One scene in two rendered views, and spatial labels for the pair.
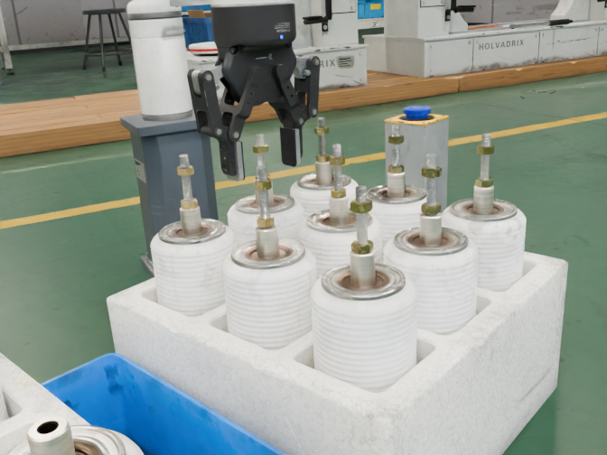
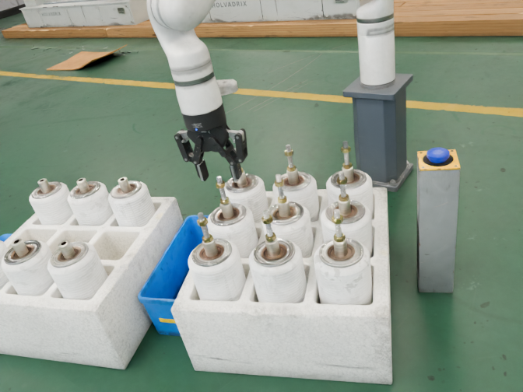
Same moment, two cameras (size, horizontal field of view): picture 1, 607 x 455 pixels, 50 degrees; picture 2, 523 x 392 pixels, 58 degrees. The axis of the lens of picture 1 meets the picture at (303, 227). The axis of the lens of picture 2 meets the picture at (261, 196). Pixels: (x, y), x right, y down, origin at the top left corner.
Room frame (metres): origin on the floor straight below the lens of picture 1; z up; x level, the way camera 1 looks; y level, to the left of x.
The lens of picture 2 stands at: (0.36, -0.72, 0.78)
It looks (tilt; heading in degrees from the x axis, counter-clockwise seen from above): 32 degrees down; 67
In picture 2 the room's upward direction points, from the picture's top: 12 degrees counter-clockwise
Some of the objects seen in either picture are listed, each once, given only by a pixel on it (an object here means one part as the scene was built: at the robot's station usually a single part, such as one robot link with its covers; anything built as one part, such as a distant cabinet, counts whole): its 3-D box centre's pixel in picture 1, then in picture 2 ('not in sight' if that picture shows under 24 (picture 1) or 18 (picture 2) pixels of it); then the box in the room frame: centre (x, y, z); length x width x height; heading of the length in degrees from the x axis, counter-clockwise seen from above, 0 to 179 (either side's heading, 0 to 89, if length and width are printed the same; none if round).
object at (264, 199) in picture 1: (264, 204); (222, 193); (0.61, 0.04, 0.30); 0.01 x 0.01 x 0.08
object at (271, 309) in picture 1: (274, 333); (237, 249); (0.61, 0.04, 0.16); 0.10 x 0.10 x 0.18
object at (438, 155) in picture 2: (416, 114); (437, 156); (0.96, -0.18, 0.32); 0.04 x 0.04 x 0.02
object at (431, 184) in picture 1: (431, 191); (268, 229); (0.62, -0.13, 0.30); 0.01 x 0.01 x 0.08
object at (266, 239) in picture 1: (266, 242); (226, 209); (0.61, 0.04, 0.26); 0.02 x 0.02 x 0.03
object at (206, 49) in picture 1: (222, 47); not in sight; (3.03, 0.32, 0.29); 0.30 x 0.30 x 0.06
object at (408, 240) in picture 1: (430, 241); (274, 252); (0.62, -0.13, 0.25); 0.08 x 0.08 x 0.01
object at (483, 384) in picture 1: (343, 345); (296, 273); (0.70, -0.04, 0.09); 0.39 x 0.39 x 0.18; 48
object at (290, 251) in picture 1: (267, 254); (228, 215); (0.61, 0.04, 0.25); 0.08 x 0.08 x 0.01
